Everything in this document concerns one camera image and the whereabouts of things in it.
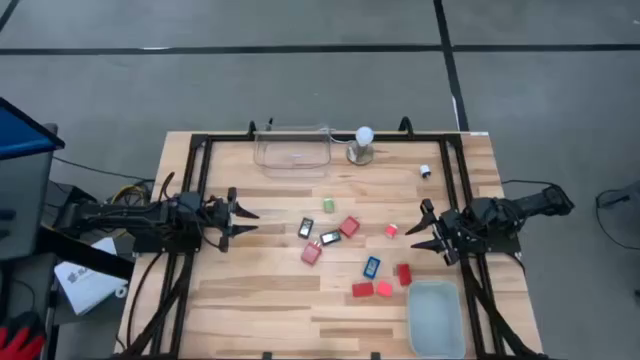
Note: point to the green wall charger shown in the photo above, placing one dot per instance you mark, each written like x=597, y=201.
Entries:
x=328, y=205

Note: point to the large red charger block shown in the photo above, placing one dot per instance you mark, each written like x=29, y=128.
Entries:
x=349, y=226

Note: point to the person's red gloved hand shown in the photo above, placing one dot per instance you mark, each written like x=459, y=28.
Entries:
x=20, y=345

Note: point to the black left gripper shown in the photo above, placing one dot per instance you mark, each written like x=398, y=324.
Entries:
x=220, y=215

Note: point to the red rectangular item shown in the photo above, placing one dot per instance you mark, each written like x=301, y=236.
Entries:
x=362, y=290
x=404, y=275

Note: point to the pink square charger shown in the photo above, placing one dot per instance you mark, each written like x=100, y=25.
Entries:
x=384, y=289

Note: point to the grey translucent plastic bin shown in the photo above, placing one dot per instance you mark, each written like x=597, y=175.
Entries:
x=435, y=325

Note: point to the clear plastic bin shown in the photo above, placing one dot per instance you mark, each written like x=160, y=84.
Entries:
x=280, y=165

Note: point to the small blue device with screen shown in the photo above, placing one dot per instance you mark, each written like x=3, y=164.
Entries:
x=371, y=267

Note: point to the brass lamp with white bulb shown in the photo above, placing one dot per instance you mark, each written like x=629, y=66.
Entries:
x=361, y=152

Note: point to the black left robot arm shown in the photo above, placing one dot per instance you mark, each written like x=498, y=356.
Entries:
x=125, y=215

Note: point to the red wall charger with prongs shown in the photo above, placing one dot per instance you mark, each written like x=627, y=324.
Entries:
x=311, y=254

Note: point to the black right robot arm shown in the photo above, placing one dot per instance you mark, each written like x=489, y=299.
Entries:
x=520, y=205

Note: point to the monitor with blue screen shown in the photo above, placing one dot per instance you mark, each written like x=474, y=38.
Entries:
x=20, y=135

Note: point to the black metal table frame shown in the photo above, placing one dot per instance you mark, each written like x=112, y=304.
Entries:
x=390, y=136

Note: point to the white paper booklet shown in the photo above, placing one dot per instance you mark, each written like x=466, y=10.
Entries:
x=85, y=290

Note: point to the small black device with screen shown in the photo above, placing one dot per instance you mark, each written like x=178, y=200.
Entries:
x=330, y=237
x=305, y=228

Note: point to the black desk edge bar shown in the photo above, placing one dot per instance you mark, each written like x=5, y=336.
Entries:
x=85, y=252

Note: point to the grey desk cabinet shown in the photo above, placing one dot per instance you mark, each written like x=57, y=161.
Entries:
x=25, y=200

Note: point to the small pink-red wall charger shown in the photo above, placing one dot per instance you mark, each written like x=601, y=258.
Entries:
x=391, y=231

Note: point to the white wall charger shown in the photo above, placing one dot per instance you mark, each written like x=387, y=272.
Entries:
x=425, y=171

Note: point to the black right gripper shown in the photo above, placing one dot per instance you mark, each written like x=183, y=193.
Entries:
x=450, y=227

